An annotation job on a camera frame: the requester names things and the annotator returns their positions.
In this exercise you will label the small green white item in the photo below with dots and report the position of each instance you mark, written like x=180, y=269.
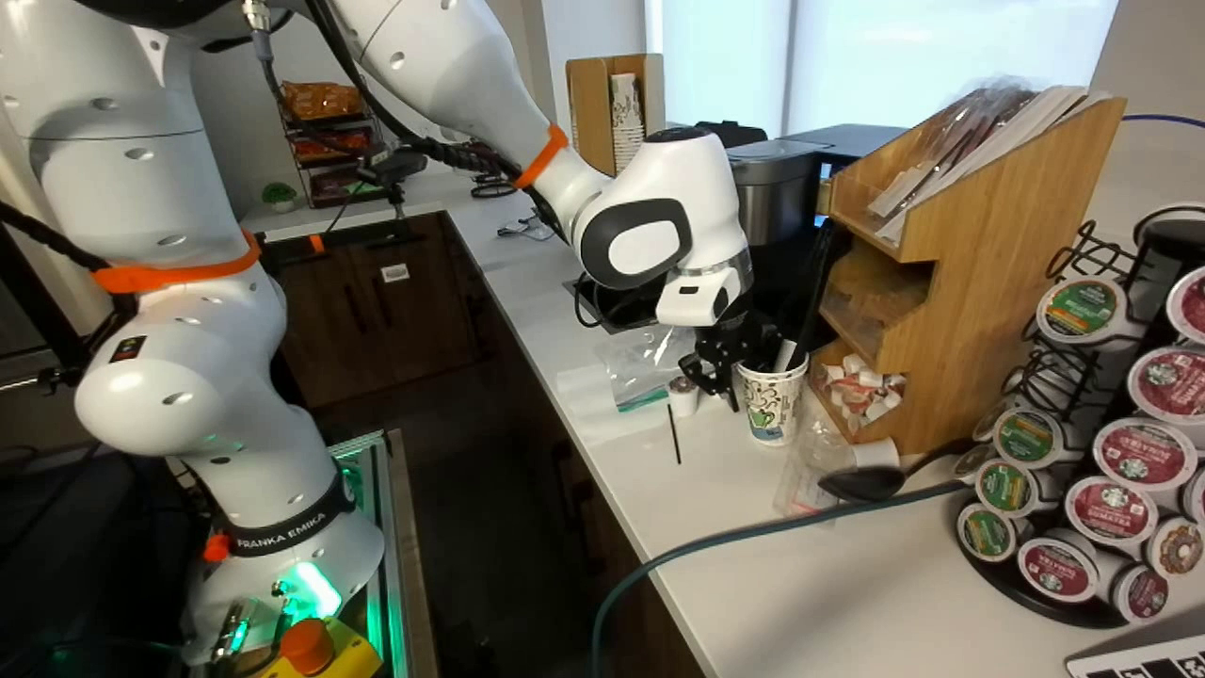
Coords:
x=281, y=198

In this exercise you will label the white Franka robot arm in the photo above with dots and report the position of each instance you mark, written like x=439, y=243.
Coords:
x=189, y=380

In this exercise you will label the brown lid coffee pod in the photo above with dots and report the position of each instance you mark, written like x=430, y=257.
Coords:
x=1175, y=548

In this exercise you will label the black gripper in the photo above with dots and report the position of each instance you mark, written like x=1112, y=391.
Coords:
x=739, y=336

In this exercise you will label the black grey coffee machine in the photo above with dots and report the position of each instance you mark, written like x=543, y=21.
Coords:
x=785, y=203

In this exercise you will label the clear zip bag green seal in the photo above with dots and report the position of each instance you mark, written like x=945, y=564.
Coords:
x=640, y=380

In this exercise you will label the patterned paper coffee cup stack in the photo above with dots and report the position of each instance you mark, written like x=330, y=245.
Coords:
x=770, y=407

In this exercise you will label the bamboo wooden condiment organizer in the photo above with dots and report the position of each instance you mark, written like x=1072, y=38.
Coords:
x=979, y=289

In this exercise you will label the red lid coffee pod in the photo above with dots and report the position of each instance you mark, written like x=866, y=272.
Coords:
x=1167, y=381
x=1192, y=307
x=1143, y=455
x=1146, y=592
x=1107, y=514
x=1059, y=568

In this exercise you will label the green lid coffee pod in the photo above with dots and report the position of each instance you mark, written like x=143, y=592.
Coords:
x=1003, y=486
x=1080, y=312
x=1025, y=440
x=984, y=534

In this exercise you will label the thin black stir stick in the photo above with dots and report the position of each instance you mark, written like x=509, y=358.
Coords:
x=674, y=434

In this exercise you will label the dark wood base cabinet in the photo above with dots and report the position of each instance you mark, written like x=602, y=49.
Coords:
x=378, y=326

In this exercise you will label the small creamer cup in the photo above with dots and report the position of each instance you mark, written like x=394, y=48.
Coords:
x=851, y=366
x=885, y=387
x=866, y=403

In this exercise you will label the black plastic spoon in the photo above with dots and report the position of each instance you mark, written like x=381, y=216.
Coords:
x=866, y=485

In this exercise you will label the foil tea packets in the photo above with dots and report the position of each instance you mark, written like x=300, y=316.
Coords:
x=955, y=137

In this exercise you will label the loose coffee pod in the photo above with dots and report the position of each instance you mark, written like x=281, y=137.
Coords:
x=683, y=400

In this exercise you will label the small clear plastic bag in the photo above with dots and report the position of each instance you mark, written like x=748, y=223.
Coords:
x=803, y=473

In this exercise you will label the yellow emergency stop button box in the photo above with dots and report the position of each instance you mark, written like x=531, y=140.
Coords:
x=307, y=646

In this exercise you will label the bright window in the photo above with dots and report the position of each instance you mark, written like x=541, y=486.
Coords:
x=880, y=49

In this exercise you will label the black camera on tripod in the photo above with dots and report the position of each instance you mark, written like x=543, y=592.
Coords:
x=396, y=170

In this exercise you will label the green lit robot base stand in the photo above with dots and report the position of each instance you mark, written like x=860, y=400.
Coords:
x=364, y=501

